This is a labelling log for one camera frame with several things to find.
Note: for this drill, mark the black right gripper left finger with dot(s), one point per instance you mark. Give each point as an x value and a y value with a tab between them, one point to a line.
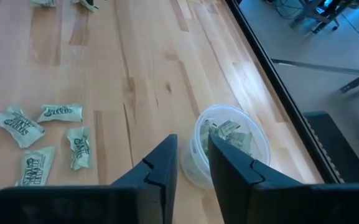
157	174

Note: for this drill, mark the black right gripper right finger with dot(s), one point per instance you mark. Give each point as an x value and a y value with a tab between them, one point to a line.
232	177

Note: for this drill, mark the green white stevia packet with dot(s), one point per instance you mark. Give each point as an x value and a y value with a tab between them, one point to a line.
43	2
204	130
36	166
229	127
93	7
79	148
60	113
243	141
19	127

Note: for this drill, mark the clear plastic cup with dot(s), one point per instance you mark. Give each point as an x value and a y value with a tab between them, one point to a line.
194	165

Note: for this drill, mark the black hazard-striped floor mat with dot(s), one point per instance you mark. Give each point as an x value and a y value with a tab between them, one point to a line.
331	146

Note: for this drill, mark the black rolling table base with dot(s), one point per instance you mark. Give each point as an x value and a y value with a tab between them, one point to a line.
328	21

